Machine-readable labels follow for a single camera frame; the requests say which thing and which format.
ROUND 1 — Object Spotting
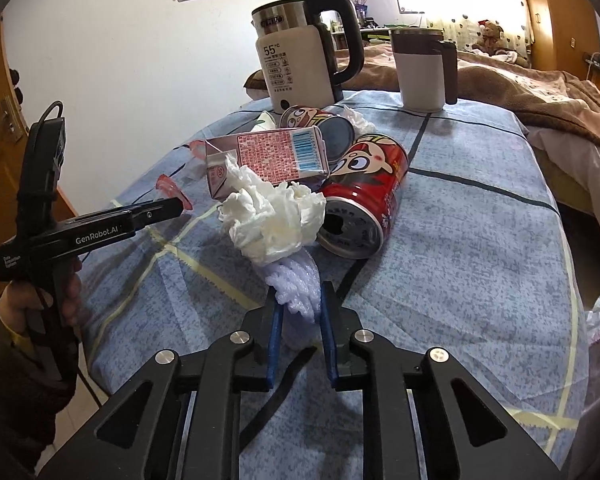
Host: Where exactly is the black cable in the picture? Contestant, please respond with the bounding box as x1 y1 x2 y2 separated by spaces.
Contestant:
36 101 65 127

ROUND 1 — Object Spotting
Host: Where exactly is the metal door handle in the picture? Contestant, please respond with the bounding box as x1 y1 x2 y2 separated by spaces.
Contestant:
0 97 20 135

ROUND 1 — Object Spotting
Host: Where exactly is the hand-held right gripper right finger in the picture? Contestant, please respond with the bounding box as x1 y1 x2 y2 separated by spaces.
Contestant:
320 280 563 480

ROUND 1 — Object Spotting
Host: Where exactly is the large white tissue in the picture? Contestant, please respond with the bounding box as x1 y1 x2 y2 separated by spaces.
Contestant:
217 157 327 266

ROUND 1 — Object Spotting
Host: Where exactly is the person's left forearm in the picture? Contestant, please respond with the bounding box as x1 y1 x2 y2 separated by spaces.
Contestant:
0 300 81 478

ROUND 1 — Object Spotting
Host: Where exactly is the blue checked tablecloth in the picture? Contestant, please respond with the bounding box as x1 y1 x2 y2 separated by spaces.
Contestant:
77 89 588 480

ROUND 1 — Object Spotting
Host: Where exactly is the brown pillow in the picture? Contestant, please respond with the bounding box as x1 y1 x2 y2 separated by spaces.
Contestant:
243 70 269 102

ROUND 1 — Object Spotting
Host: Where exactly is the pink drink carton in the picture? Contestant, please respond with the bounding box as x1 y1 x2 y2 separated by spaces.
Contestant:
204 127 331 201

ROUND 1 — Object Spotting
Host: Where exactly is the white foam net sleeve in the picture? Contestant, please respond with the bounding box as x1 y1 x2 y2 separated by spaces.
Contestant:
259 247 327 351

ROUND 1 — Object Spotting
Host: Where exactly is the white pink duvet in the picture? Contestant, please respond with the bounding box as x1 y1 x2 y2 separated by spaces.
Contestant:
526 125 600 243

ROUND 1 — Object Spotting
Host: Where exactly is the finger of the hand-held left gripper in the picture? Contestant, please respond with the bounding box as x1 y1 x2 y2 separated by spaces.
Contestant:
111 196 184 235

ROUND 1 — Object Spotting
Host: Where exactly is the person's left hand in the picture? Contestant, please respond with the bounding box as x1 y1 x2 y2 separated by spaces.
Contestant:
0 259 84 332

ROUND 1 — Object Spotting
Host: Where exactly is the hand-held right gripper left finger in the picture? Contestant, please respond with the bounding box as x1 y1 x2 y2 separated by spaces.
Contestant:
37 304 286 480

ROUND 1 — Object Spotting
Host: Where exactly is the white tissue packet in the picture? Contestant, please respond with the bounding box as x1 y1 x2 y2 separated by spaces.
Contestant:
255 110 281 134

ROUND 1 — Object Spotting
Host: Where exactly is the white steel electric kettle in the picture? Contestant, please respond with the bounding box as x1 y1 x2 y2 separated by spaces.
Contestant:
251 0 365 107

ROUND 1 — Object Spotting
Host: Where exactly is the red cartoon drink can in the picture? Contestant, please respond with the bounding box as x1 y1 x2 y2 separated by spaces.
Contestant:
279 105 356 163
316 133 410 260

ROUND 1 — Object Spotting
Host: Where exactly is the brown bed blanket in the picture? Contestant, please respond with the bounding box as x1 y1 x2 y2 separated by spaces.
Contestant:
360 42 600 161

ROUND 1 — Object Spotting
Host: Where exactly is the brown teddy bear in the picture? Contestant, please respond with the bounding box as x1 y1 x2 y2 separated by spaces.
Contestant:
471 20 507 56

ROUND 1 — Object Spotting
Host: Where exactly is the wooden door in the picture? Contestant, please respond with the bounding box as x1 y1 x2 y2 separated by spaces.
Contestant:
0 17 81 223

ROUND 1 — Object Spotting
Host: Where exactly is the red plastic wrapper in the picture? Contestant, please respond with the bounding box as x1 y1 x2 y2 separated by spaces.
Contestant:
156 174 193 211

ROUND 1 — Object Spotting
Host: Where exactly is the white brown lidded mug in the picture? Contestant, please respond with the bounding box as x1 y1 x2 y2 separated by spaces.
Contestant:
388 28 459 113

